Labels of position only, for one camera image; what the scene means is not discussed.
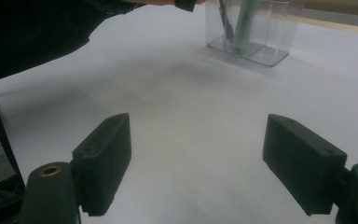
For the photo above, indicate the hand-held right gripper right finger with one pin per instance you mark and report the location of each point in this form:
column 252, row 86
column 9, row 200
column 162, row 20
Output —
column 304, row 165

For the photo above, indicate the light wooden table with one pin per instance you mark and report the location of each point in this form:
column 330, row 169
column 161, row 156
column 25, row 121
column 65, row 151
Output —
column 338, row 27

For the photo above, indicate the white board sheet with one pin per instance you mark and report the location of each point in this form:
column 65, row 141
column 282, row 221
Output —
column 183, row 93

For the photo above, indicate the clear plastic desk organizer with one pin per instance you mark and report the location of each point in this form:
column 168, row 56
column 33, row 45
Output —
column 273, row 34

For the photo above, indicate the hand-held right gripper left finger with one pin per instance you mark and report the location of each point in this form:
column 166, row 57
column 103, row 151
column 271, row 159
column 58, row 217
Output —
column 105, row 168

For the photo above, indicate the black pen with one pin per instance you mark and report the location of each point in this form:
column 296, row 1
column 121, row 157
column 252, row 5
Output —
column 227, row 21

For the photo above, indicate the green highlighter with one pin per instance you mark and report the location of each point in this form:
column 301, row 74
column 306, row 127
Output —
column 244, row 28

